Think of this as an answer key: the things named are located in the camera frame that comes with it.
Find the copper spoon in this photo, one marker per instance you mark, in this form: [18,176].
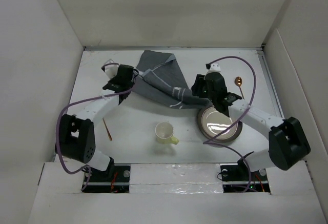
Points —
[238,83]

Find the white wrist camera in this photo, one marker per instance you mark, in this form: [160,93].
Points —
[110,68]
[214,67]

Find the grey striped placemat cloth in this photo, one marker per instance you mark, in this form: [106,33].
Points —
[161,80]

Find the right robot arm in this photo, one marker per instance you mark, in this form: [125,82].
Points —
[287,142]

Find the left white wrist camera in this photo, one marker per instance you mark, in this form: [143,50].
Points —
[110,68]

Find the copper fork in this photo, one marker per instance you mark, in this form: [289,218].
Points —
[107,130]

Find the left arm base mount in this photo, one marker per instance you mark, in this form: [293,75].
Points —
[115,180]

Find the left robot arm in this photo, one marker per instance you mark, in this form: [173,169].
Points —
[75,135]

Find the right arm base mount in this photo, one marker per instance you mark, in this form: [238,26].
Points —
[235,179]

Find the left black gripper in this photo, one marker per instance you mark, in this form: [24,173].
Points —
[111,81]

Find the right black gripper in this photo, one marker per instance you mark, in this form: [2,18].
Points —
[197,87]

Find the yellow green mug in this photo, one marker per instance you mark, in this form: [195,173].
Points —
[164,133]

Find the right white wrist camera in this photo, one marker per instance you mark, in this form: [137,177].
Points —
[214,67]

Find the brown rimmed white plate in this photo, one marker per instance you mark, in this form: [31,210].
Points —
[211,122]

